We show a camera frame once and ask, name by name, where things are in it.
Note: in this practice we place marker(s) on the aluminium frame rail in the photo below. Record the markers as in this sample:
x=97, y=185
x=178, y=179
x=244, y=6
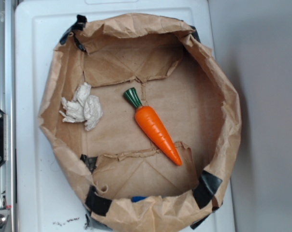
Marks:
x=8, y=208

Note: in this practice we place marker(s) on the white plastic board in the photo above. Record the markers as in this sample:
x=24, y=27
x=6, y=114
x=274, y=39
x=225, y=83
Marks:
x=46, y=202

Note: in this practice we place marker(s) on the orange toy carrot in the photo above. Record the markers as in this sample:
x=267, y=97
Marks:
x=150, y=123

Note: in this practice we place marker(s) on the crumpled white paper tissue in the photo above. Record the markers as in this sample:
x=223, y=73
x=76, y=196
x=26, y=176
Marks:
x=83, y=107

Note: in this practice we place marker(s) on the brown paper bag tray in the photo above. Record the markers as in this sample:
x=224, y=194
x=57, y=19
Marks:
x=176, y=75

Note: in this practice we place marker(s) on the blue object under paper rim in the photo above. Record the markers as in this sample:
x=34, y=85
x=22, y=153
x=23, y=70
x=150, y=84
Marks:
x=135, y=199

